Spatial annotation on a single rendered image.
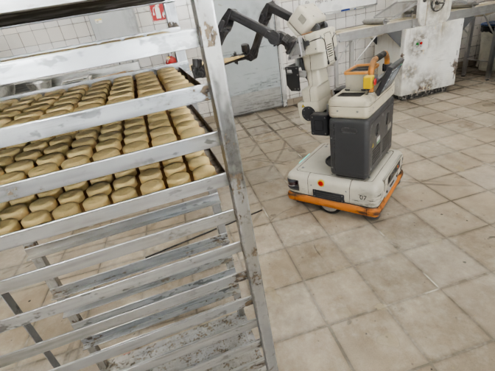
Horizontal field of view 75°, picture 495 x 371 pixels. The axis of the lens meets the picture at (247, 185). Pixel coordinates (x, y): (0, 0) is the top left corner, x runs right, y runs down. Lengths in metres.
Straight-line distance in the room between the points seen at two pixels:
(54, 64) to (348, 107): 1.66
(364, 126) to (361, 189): 0.41
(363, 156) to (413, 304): 0.86
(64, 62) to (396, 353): 1.54
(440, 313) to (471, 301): 0.17
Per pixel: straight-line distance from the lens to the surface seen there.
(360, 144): 2.06
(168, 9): 1.02
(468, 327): 1.81
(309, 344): 1.64
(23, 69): 0.61
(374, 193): 2.14
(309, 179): 2.28
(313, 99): 2.27
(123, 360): 1.62
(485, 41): 6.18
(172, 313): 1.45
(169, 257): 1.26
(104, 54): 0.59
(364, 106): 1.98
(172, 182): 0.69
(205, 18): 0.57
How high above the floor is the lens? 1.35
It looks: 28 degrees down
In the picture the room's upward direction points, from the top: 10 degrees counter-clockwise
